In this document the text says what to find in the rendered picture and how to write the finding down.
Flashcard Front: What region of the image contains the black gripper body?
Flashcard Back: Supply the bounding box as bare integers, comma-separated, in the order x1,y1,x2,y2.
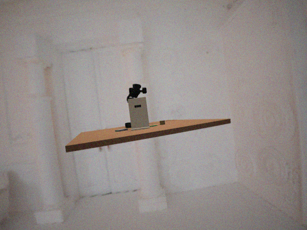
129,88,143,95

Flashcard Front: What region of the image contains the beige panel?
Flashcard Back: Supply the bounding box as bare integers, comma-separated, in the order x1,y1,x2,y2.
128,97,150,131

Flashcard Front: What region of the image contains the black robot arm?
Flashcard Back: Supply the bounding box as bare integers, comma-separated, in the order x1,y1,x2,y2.
127,84,141,102

